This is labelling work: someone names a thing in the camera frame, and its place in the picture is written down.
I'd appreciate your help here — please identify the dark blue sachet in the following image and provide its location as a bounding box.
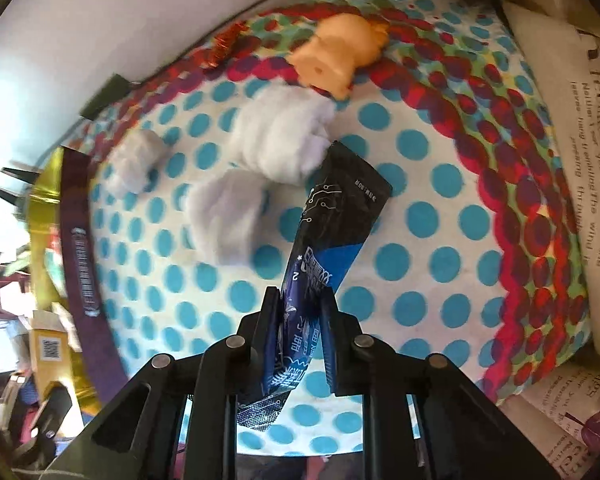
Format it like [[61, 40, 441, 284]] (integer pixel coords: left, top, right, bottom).
[[237, 141, 392, 431]]

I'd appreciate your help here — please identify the white sock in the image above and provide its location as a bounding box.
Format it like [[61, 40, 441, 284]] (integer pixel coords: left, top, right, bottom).
[[184, 168, 266, 266], [107, 129, 169, 198], [228, 84, 336, 185]]

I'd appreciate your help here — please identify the yellow medicine box with lips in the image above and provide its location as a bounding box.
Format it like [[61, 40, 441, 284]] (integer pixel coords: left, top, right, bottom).
[[29, 310, 76, 401]]

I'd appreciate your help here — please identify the orange toy pig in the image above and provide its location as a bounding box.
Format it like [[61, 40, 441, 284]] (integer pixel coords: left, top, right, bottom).
[[286, 13, 389, 101]]

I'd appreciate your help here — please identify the red foil candy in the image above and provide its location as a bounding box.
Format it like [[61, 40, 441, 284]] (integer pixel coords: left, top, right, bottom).
[[200, 21, 247, 70]]

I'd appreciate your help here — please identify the polka dot tablecloth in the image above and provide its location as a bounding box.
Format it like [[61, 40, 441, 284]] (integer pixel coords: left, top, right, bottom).
[[64, 0, 594, 458]]

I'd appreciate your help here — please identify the gold metal tin tray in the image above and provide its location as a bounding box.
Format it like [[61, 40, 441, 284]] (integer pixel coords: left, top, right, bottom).
[[24, 146, 128, 405]]

